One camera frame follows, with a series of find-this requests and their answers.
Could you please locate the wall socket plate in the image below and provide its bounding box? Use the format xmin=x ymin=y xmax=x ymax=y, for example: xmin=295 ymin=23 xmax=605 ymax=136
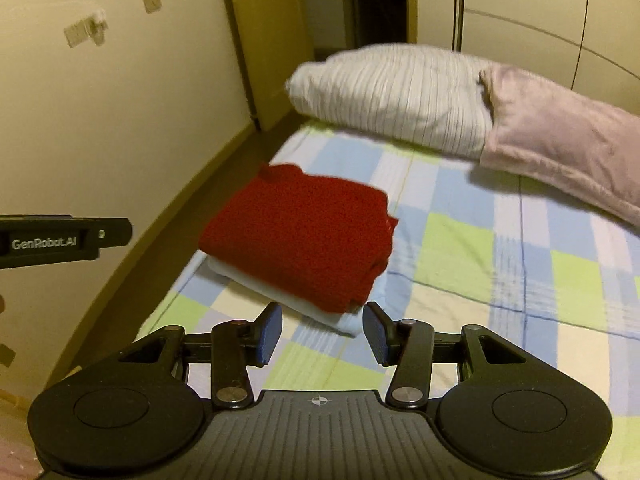
xmin=142 ymin=0 xmax=162 ymax=14

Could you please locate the white wardrobe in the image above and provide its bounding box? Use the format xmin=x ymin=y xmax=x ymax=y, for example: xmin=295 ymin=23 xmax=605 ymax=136
xmin=408 ymin=0 xmax=639 ymax=113

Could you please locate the white striped pillow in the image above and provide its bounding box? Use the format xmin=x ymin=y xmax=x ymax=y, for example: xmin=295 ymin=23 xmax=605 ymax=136
xmin=285 ymin=44 xmax=494 ymax=160

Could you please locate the checkered bed sheet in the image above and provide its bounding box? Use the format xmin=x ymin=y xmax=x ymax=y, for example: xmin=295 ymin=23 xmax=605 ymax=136
xmin=136 ymin=122 xmax=639 ymax=479

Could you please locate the wooden door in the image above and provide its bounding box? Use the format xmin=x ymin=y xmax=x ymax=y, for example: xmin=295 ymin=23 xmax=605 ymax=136
xmin=219 ymin=0 xmax=419 ymax=134

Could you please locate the light blue folded garment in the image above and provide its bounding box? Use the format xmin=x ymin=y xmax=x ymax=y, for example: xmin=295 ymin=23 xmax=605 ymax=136
xmin=206 ymin=256 xmax=362 ymax=337

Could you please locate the red knitted sweater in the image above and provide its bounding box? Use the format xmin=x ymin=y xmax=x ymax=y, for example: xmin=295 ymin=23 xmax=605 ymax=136
xmin=198 ymin=164 xmax=398 ymax=314

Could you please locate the pink folded blanket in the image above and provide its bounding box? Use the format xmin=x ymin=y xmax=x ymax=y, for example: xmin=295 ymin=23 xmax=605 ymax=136
xmin=480 ymin=64 xmax=639 ymax=228

